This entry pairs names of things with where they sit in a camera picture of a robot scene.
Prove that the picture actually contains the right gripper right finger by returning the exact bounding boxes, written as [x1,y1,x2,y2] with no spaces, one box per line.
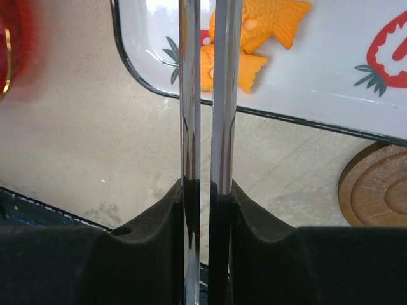
[231,184,406,304]

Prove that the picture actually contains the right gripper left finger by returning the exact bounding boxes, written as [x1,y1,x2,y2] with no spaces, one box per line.
[1,183,183,304]

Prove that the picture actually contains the orange fish pastry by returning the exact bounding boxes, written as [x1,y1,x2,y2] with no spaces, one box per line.
[208,0,312,55]
[200,44,268,93]

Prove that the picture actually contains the white strawberry enamel tray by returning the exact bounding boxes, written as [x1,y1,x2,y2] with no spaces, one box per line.
[111,1,406,146]

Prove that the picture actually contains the metal serving tongs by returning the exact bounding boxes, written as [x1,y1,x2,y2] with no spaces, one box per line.
[178,1,243,304]

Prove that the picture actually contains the red three-tier cake stand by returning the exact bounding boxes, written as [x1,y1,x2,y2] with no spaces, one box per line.
[1,1,35,98]

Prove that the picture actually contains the left brown round coaster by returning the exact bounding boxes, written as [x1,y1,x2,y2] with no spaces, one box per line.
[338,142,406,227]

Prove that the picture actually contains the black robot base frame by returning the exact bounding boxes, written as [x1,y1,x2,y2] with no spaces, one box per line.
[1,187,111,232]

